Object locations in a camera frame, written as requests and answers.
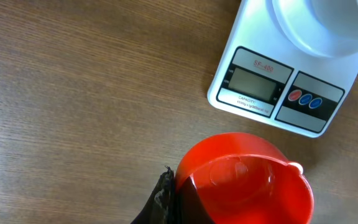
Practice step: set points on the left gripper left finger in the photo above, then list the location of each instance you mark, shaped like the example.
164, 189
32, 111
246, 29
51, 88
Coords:
160, 205

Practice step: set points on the orange measuring scoop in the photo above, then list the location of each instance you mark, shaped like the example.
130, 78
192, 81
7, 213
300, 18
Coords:
242, 178

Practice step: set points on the white digital kitchen scale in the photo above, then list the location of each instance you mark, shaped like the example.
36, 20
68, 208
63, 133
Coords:
282, 67

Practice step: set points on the white round bowl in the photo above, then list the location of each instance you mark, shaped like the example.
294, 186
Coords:
338, 16

